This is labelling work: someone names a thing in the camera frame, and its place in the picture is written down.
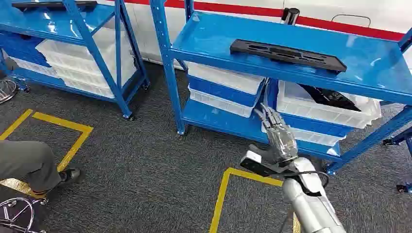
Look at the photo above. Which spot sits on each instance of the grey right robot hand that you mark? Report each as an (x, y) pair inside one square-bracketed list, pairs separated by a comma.
[(281, 141)]

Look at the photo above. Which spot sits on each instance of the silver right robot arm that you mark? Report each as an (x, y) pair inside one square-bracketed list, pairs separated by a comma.
[(315, 205)]

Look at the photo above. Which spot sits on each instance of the white plastic crate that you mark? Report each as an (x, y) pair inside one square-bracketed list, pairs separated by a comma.
[(74, 75), (32, 67), (219, 104), (305, 109), (64, 48), (83, 86), (225, 78)]

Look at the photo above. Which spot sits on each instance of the blue plastic crate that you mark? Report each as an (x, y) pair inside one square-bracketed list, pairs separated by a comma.
[(222, 91), (22, 48)]

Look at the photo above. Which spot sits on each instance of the yellow floor tape marking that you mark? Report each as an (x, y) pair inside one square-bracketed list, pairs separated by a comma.
[(222, 193), (61, 122)]

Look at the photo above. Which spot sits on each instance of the blue metal shelf rack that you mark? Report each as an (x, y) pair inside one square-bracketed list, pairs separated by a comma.
[(42, 19), (402, 136), (225, 38)]

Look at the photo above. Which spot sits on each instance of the chrome chair base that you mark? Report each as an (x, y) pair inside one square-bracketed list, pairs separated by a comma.
[(6, 90), (43, 202)]

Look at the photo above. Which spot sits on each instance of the person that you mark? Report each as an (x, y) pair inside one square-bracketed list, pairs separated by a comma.
[(22, 164)]

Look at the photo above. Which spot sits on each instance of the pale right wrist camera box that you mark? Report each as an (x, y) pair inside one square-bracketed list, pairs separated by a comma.
[(254, 162)]

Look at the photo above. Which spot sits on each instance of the black and chrome post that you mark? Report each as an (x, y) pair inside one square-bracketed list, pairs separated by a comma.
[(290, 16)]

